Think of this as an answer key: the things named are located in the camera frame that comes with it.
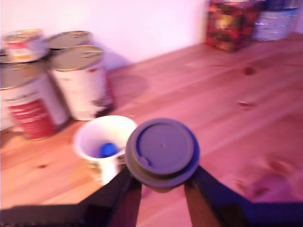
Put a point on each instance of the grey coffee capsule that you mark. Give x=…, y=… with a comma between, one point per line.
x=163, y=151

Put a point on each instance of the blue coffee capsule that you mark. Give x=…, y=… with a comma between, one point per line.
x=109, y=150

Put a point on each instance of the white coffee cup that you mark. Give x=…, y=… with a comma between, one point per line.
x=94, y=134

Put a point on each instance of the white tin can gold lid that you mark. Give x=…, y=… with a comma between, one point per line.
x=80, y=85
x=68, y=39

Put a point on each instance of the large red-labelled white tin can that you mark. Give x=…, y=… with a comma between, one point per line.
x=30, y=106

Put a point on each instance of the red floral box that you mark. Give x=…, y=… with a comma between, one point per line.
x=230, y=26

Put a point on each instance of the small red-white tin can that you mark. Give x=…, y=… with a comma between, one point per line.
x=24, y=46

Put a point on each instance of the white blue-labelled container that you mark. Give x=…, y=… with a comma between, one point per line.
x=274, y=21

